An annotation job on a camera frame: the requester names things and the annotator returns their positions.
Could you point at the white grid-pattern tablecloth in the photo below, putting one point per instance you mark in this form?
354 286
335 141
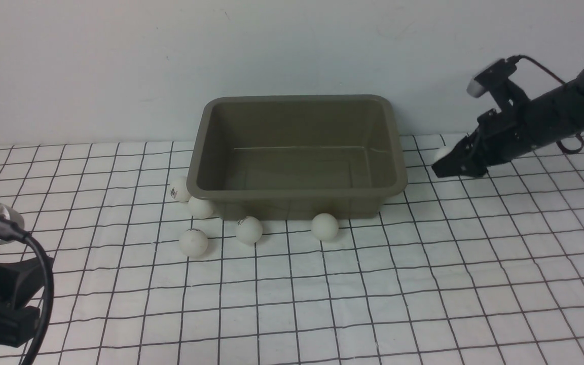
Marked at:
470 271

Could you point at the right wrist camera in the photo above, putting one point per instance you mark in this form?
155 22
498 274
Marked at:
495 79

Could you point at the white ping-pong ball with logo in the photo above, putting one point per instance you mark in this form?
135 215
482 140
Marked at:
249 230

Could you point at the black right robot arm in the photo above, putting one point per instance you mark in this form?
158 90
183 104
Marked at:
558 114

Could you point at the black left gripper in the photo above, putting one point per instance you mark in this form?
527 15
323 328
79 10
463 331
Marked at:
19 282

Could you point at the olive green plastic bin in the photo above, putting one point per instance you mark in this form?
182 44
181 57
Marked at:
292 157

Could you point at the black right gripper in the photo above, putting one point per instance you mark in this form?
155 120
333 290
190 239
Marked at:
499 138

